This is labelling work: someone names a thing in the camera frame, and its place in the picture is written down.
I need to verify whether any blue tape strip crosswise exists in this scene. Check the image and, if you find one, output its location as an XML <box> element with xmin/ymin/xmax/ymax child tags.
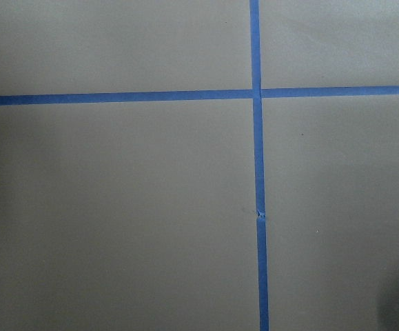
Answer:
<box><xmin>0</xmin><ymin>86</ymin><xmax>399</xmax><ymax>106</ymax></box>

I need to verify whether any blue tape strip lengthwise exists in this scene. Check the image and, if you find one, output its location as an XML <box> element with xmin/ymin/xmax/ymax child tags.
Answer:
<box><xmin>249</xmin><ymin>0</ymin><xmax>269</xmax><ymax>331</ymax></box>

